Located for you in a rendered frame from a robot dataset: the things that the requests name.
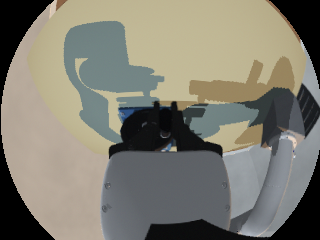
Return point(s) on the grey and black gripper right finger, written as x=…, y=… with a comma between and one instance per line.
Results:
x=187, y=139

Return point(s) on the blue bench vise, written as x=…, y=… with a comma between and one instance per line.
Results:
x=136, y=118

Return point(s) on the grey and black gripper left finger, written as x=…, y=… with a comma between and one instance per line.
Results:
x=144, y=139

